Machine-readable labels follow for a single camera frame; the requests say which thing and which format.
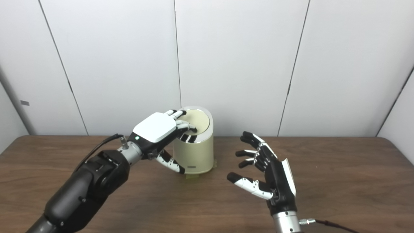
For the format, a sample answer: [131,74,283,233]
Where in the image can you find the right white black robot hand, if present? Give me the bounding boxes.
[226,131,297,216]

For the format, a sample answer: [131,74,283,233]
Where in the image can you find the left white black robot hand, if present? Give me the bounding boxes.
[128,109,198,174]

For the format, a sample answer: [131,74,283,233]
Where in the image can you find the cream round bin lid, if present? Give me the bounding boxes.
[181,109,209,133]

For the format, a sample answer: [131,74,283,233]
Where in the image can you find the cream-colored trash bin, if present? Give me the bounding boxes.
[172,106,214,174]

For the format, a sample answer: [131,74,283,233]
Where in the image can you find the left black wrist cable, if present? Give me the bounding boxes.
[74,134,125,172]

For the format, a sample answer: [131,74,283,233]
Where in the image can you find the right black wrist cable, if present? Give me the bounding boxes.
[299,218,359,233]

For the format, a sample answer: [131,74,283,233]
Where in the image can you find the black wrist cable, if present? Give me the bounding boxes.
[74,134,125,172]
[299,218,359,233]

